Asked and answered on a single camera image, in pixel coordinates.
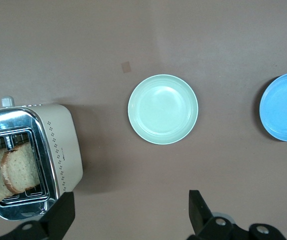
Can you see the beige chrome toaster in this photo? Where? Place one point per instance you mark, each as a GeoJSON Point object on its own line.
{"type": "Point", "coordinates": [66, 140]}

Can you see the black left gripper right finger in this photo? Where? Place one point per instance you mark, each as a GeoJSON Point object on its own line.
{"type": "Point", "coordinates": [201, 217]}

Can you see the blue plate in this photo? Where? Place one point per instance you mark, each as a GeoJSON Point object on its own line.
{"type": "Point", "coordinates": [283, 107]}

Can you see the brown tape patch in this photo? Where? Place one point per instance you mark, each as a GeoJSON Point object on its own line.
{"type": "Point", "coordinates": [126, 67]}

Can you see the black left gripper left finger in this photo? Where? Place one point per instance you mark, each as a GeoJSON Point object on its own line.
{"type": "Point", "coordinates": [56, 217]}

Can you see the light green plate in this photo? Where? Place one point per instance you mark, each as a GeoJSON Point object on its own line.
{"type": "Point", "coordinates": [163, 110]}

